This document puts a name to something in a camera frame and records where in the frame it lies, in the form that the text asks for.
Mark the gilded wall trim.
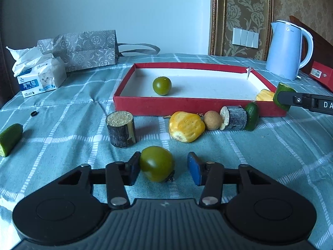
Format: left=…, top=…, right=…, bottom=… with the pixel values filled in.
left=209, top=0, right=274, bottom=61

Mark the red shallow cardboard box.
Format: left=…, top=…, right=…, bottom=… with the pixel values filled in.
left=113, top=62, right=288, bottom=118

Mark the lying wood log piece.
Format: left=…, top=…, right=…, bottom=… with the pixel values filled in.
left=220, top=105, right=248, bottom=131

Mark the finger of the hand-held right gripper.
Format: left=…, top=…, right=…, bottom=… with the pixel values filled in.
left=278, top=91, right=333, bottom=115

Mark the green tomato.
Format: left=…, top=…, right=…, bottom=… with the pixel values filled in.
left=140, top=146, right=175, bottom=183
left=152, top=76, right=172, bottom=96

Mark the light blue electric kettle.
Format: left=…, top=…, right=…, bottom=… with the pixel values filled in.
left=265, top=20, right=314, bottom=81

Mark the red flat box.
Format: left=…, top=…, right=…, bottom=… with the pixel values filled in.
left=309, top=61, right=333, bottom=92

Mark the yellow peeled fruit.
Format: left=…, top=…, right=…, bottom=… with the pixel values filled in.
left=169, top=111, right=206, bottom=143

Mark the grey patterned gift bag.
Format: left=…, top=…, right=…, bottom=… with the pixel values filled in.
left=37, top=30, right=161, bottom=73

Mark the brown wooden headboard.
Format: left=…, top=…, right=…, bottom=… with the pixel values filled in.
left=290, top=16, right=333, bottom=67

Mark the upright wood log piece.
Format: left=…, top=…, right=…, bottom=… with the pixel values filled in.
left=106, top=111, right=137, bottom=149

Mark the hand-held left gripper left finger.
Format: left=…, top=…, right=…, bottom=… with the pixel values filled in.
left=58, top=151, right=142, bottom=210

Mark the brown longan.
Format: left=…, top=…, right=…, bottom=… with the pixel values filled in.
left=203, top=111, right=223, bottom=131

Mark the green cucumber piece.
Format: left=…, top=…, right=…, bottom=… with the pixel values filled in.
left=273, top=82, right=297, bottom=111
left=0, top=123, right=24, bottom=157

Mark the white wall switch panel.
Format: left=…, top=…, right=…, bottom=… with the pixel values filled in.
left=232, top=27, right=259, bottom=49

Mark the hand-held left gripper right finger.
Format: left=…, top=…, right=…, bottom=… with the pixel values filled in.
left=187, top=151, right=271, bottom=207

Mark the white tissue pack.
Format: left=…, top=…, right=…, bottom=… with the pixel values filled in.
left=6, top=45, right=67, bottom=99

